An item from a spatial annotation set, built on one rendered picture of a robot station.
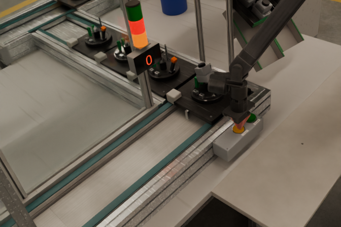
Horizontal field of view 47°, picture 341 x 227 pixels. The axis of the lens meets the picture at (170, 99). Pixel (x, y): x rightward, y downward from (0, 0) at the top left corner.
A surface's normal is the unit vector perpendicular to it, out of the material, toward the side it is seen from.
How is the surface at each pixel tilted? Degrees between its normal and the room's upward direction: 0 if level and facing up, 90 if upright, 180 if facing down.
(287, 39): 45
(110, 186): 0
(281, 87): 0
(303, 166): 0
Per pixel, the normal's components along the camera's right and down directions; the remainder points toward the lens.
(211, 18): -0.13, -0.77
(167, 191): 0.70, 0.37
